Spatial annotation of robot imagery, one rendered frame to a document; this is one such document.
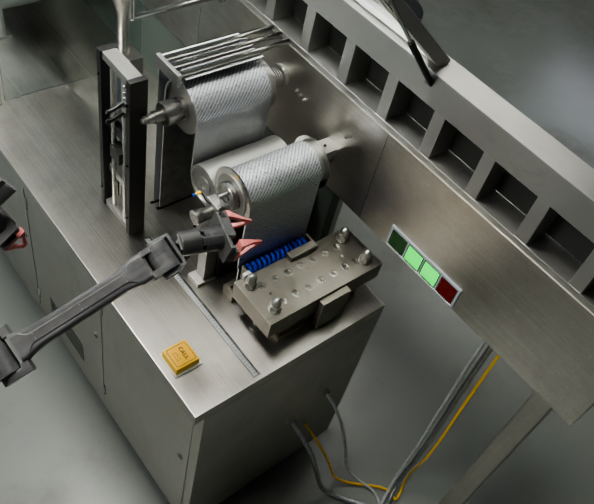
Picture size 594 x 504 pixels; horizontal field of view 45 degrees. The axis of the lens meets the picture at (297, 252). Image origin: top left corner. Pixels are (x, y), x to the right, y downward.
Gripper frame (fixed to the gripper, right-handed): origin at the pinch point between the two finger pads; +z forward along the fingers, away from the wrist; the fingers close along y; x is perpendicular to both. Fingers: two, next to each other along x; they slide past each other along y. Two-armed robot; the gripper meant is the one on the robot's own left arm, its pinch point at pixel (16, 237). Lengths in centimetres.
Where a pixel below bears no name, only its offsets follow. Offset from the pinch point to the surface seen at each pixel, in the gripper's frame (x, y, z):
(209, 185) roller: -44, -24, 8
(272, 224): -48, -42, 15
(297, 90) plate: -79, -21, 11
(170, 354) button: -5.5, -45.6, 17.3
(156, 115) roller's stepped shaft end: -46.0, -9.4, -8.5
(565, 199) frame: -85, -98, -17
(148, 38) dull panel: -72, 55, 44
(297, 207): -56, -43, 17
